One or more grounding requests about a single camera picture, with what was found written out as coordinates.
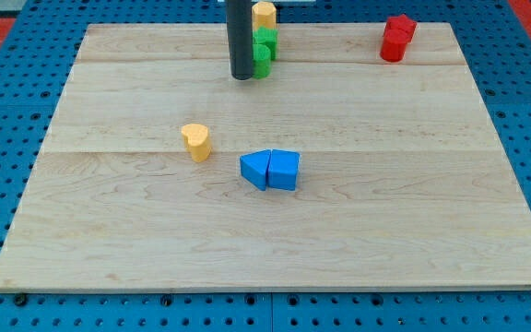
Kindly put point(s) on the blue cube block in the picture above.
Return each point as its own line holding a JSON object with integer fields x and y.
{"x": 283, "y": 169}

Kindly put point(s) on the wooden board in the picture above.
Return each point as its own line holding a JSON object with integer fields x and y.
{"x": 403, "y": 184}

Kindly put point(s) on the red star block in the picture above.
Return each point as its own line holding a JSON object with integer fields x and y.
{"x": 402, "y": 23}

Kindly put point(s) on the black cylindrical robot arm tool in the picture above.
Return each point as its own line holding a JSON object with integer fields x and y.
{"x": 240, "y": 38}

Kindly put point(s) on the red cylinder block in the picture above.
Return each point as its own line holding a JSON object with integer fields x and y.
{"x": 394, "y": 45}

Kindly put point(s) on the yellow hexagon block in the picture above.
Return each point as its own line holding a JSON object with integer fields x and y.
{"x": 264, "y": 15}

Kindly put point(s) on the yellow heart block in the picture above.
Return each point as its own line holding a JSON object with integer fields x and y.
{"x": 197, "y": 141}

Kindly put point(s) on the blue triangle block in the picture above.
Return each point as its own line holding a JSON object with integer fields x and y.
{"x": 254, "y": 168}

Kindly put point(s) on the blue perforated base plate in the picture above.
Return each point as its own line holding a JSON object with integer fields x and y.
{"x": 35, "y": 60}

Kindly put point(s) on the green star block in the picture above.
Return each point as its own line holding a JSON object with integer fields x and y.
{"x": 267, "y": 37}

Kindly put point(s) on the green cylinder block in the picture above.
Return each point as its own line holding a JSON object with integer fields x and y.
{"x": 261, "y": 60}

